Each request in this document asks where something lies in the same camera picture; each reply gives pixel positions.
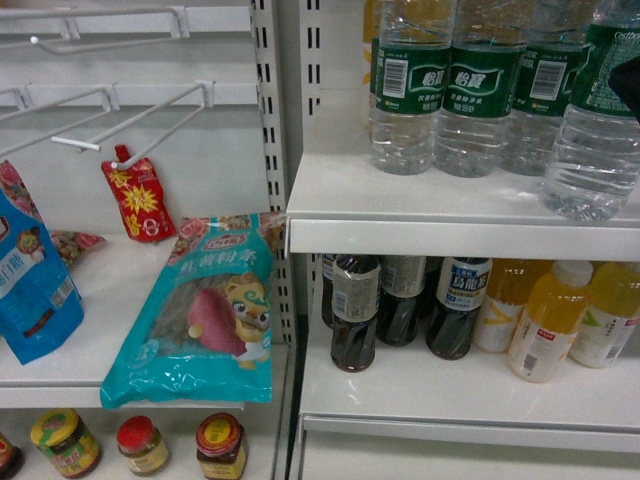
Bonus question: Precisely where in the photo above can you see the blue sugar bag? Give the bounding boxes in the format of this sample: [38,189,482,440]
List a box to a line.
[1,160,84,365]

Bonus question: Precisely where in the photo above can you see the clear water bottle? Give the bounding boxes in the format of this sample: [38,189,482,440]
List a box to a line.
[540,1,639,221]

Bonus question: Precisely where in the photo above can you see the red lid pickle jar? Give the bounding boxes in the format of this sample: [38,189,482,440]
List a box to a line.
[116,415,171,477]

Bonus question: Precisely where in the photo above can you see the dark oolong tea bottle front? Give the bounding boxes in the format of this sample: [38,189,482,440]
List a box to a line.
[331,254,381,372]

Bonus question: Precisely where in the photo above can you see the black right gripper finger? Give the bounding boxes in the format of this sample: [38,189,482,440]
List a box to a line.
[608,58,640,120]

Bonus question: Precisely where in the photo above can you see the red sauce pouch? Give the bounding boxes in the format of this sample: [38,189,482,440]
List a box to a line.
[101,144,177,243]

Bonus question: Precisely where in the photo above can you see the white slotted shelf upright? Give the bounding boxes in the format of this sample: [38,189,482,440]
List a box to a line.
[250,1,308,346]

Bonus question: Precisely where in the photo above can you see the upper white shelf board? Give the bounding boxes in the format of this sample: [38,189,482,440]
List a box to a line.
[287,146,639,261]

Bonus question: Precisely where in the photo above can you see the teal sweet potato noodle bag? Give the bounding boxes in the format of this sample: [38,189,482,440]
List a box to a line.
[100,211,285,409]

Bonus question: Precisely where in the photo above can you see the yellow lid sauce jar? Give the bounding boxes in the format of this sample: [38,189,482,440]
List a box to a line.
[30,408,102,479]

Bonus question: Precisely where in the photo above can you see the white peg hook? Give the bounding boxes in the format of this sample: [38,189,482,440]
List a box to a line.
[50,80,215,155]

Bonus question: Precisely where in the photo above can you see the dark chili sauce jar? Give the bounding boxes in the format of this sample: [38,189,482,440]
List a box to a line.
[195,412,248,480]

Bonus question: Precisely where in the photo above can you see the dark oolong tea bottle blue label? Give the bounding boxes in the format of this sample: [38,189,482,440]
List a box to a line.
[425,256,494,361]

